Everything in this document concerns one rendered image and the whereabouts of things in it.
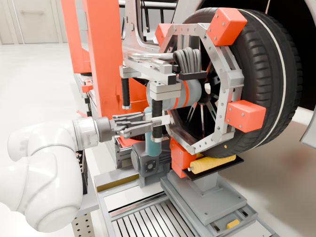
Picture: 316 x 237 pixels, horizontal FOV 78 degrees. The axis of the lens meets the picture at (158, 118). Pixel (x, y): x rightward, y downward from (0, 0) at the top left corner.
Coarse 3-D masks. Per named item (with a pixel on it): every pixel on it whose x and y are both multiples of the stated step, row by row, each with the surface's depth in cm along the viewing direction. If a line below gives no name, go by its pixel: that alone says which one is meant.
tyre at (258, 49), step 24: (240, 48) 65; (264, 48) 64; (288, 48) 68; (264, 72) 62; (288, 72) 67; (264, 96) 63; (288, 96) 68; (264, 120) 67; (288, 120) 75; (240, 144) 73
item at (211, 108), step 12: (204, 48) 105; (204, 60) 88; (204, 84) 96; (216, 84) 82; (204, 96) 121; (216, 96) 83; (180, 108) 113; (192, 108) 101; (204, 108) 93; (216, 108) 87; (180, 120) 110; (192, 120) 105; (204, 120) 94; (192, 132) 102; (204, 132) 96
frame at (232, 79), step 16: (176, 32) 83; (192, 32) 73; (160, 48) 98; (208, 48) 67; (224, 48) 66; (224, 64) 63; (224, 80) 63; (240, 80) 63; (224, 96) 65; (240, 96) 66; (224, 112) 66; (176, 128) 105; (224, 128) 68; (192, 144) 90; (208, 144) 77
